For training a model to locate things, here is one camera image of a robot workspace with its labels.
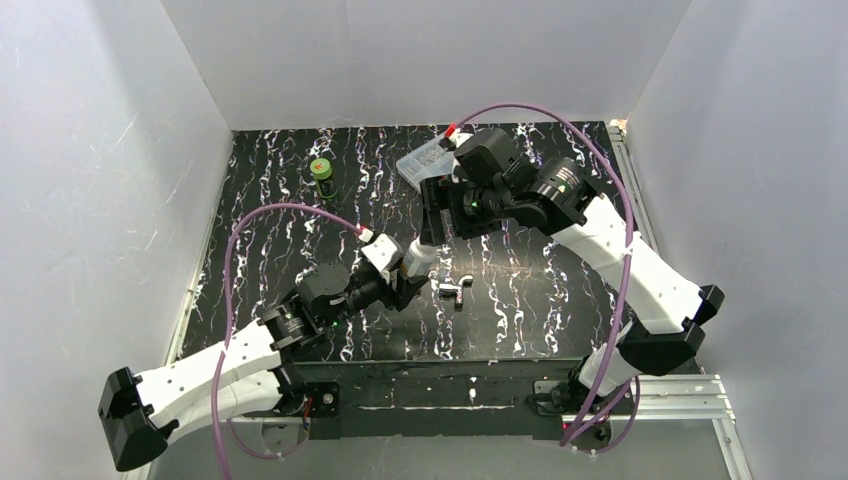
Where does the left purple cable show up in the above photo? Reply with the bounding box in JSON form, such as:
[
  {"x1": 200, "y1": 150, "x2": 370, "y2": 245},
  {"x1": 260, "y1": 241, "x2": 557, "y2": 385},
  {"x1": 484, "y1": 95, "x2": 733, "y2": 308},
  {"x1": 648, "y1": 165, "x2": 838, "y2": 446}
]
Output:
[{"x1": 209, "y1": 202, "x2": 372, "y2": 480}]

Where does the clear plastic compartment box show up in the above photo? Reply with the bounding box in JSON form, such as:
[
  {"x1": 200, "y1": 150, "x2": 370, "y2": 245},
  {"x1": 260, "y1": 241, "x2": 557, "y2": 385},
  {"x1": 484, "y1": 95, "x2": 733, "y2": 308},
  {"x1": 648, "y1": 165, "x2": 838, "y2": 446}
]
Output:
[{"x1": 396, "y1": 137, "x2": 455, "y2": 195}]

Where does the white pill bottle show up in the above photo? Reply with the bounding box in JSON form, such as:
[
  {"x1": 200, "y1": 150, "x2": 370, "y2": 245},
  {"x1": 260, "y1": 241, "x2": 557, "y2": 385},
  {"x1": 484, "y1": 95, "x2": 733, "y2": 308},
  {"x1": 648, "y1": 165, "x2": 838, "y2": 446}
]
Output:
[{"x1": 401, "y1": 238, "x2": 437, "y2": 277}]

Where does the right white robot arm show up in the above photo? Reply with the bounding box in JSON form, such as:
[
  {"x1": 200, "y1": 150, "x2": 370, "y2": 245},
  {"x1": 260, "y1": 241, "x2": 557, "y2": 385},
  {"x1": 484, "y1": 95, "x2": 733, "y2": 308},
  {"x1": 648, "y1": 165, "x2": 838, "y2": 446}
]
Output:
[{"x1": 402, "y1": 128, "x2": 725, "y2": 401}]

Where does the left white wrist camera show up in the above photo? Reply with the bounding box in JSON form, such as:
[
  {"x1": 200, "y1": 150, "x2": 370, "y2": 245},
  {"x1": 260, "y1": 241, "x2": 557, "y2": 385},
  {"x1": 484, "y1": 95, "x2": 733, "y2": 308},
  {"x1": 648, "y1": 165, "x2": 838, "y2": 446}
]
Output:
[{"x1": 360, "y1": 233, "x2": 403, "y2": 278}]

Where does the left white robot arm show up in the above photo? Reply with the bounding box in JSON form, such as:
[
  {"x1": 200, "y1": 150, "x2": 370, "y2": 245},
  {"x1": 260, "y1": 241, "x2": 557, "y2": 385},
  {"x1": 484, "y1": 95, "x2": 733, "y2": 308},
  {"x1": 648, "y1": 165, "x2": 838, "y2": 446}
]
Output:
[{"x1": 97, "y1": 261, "x2": 429, "y2": 472}]

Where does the green capped dark bottle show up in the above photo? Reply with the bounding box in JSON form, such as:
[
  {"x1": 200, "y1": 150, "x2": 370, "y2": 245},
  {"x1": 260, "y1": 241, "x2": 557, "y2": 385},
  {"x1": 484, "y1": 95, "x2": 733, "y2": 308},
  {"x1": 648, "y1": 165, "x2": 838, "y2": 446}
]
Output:
[{"x1": 309, "y1": 158, "x2": 337, "y2": 199}]

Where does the chrome metal faucet fitting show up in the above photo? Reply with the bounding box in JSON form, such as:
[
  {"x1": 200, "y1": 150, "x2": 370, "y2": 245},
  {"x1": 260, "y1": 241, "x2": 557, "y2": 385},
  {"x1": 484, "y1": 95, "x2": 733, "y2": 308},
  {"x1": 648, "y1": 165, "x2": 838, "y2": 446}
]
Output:
[{"x1": 437, "y1": 275, "x2": 474, "y2": 311}]

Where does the aluminium frame rail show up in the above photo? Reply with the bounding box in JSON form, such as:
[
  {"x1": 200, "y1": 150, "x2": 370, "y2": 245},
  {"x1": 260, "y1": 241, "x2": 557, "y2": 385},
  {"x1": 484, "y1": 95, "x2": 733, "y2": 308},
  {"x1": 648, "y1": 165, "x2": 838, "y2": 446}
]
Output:
[{"x1": 122, "y1": 122, "x2": 753, "y2": 480}]

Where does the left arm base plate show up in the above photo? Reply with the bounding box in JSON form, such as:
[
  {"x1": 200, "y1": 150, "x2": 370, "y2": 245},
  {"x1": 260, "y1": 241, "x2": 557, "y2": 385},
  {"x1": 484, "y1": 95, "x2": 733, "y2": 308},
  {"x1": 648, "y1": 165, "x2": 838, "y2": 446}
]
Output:
[{"x1": 261, "y1": 382, "x2": 340, "y2": 457}]

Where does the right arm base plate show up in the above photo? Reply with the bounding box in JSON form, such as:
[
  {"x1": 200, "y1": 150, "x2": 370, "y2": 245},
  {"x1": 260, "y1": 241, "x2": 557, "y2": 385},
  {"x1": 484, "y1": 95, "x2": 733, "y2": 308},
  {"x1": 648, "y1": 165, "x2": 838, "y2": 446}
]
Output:
[{"x1": 533, "y1": 378, "x2": 637, "y2": 458}]

